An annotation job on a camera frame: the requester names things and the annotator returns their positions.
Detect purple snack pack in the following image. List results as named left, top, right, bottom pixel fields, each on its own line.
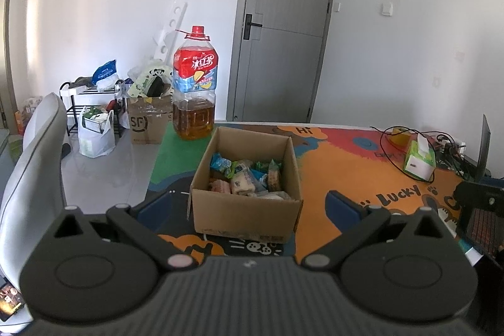
left=256, top=191, right=292, bottom=200

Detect colourful table mat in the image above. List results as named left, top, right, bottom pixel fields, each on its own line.
left=148, top=124, right=461, bottom=261

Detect orange wrapped snack pack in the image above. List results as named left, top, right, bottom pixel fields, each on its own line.
left=209, top=179, right=232, bottom=194

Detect laptop screen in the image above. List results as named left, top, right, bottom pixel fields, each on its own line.
left=474, top=114, right=491, bottom=182

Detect green tissue box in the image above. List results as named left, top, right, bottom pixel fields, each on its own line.
left=402, top=134, right=437, bottom=182

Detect white power strip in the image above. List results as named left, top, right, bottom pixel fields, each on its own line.
left=437, top=135, right=467, bottom=156

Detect tall cracker pack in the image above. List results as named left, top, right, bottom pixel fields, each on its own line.
left=267, top=159, right=282, bottom=192

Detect blue snack packet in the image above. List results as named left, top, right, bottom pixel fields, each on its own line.
left=210, top=153, right=232, bottom=175

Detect green snack packet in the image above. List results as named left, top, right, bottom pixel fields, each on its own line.
left=254, top=159, right=283, bottom=173

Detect cream wrapped bread pack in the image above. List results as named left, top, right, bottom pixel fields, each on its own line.
left=230, top=170, right=256, bottom=195

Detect white plastic bag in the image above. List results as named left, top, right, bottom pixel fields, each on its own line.
left=78, top=106, right=115, bottom=159

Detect brown cardboard box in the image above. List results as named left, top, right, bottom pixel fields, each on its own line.
left=187, top=126, right=303, bottom=243

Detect yellow box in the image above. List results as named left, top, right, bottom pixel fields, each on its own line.
left=388, top=127, right=412, bottom=147

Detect SF cardboard box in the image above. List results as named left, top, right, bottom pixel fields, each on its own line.
left=126, top=95, right=173, bottom=145

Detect grey chair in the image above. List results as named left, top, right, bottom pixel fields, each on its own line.
left=1, top=93, right=67, bottom=288

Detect panda print bag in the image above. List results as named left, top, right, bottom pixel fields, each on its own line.
left=127, top=60, right=173, bottom=98

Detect black shoe rack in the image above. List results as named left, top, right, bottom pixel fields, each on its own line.
left=58, top=82, right=128, bottom=138

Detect blue plastic bag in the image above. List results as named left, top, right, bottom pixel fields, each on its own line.
left=91, top=60, right=116, bottom=85

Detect large iced tea bottle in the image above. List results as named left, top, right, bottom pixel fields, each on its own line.
left=172, top=26, right=219, bottom=141

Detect small brown carton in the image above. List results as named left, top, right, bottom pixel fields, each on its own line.
left=14, top=111, right=26, bottom=136

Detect white perforated board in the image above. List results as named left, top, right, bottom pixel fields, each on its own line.
left=153, top=1, right=188, bottom=63

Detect grey door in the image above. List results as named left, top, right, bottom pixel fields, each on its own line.
left=226, top=0, right=333, bottom=123

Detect black cables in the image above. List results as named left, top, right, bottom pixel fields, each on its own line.
left=370, top=125, right=478, bottom=185

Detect white wall switch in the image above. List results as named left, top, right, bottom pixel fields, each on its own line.
left=381, top=2, right=394, bottom=17

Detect black door handle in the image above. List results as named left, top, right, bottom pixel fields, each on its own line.
left=243, top=14, right=263, bottom=41

